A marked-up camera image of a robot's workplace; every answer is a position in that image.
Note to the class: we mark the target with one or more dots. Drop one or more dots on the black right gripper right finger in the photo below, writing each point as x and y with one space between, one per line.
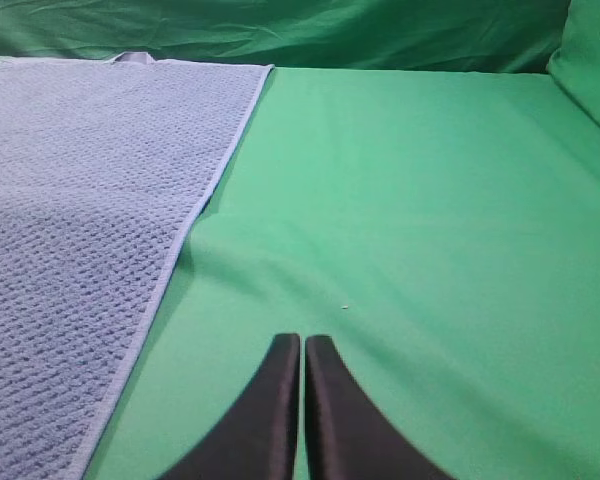
346 435

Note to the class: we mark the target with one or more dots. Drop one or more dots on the green backdrop cloth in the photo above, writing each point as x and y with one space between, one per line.
449 75

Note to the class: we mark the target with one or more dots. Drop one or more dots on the blue waffle weave towel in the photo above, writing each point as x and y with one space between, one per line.
104 167

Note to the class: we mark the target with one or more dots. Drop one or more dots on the green tablecloth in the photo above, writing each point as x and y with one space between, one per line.
461 290

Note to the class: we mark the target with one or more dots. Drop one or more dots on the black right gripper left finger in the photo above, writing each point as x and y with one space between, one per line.
257 437

